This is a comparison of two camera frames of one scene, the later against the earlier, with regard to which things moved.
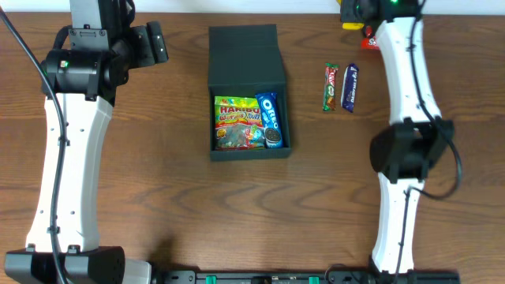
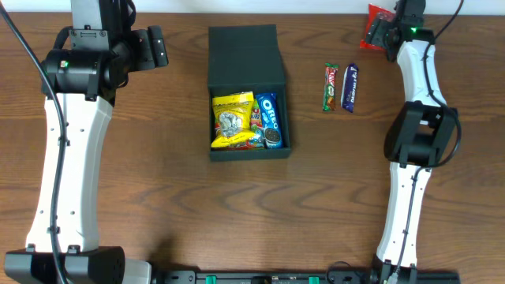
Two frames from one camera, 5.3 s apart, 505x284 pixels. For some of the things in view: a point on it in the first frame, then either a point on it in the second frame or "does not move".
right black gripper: (351, 14) to (373, 30)
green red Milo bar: (329, 98) does not move
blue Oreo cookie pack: (268, 104) does not move
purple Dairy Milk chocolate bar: (349, 87) does not move
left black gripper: (156, 42) does not move
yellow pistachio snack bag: (350, 25) to (233, 118)
